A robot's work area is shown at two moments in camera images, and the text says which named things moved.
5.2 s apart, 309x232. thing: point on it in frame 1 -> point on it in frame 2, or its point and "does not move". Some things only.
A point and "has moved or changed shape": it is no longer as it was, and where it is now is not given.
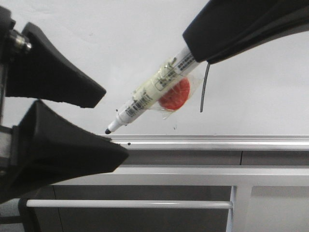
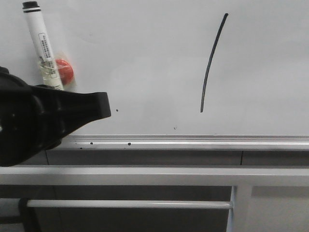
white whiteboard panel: (123, 44) does not move
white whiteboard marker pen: (187, 60) has moved or changed shape
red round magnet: (176, 96) has moved or changed shape
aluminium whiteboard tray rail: (214, 142) does not move
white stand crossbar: (198, 176) does not move
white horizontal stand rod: (128, 204) does not move
